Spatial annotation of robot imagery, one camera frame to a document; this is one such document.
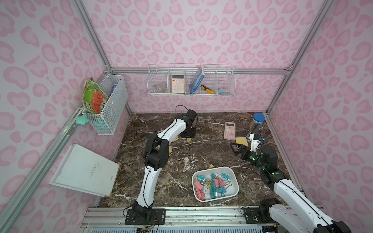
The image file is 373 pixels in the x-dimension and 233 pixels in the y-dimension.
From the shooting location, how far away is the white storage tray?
785 mm

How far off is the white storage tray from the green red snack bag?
1.99 ft

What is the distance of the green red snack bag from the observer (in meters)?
0.69
